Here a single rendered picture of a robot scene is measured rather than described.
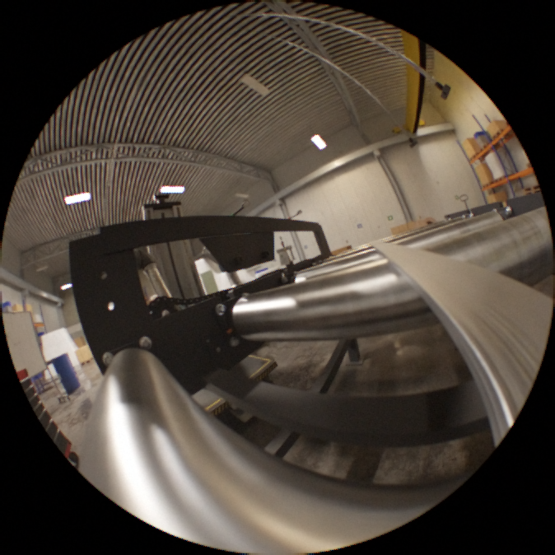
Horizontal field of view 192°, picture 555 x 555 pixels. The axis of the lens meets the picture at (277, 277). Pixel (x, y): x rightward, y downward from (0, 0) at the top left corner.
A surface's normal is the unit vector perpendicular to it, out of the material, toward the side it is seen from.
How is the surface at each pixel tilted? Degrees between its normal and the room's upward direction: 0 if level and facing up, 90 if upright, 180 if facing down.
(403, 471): 0
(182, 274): 90
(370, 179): 90
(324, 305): 65
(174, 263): 90
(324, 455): 0
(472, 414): 0
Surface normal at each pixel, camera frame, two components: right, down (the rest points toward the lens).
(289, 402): -0.33, -0.94
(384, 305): -0.62, 0.10
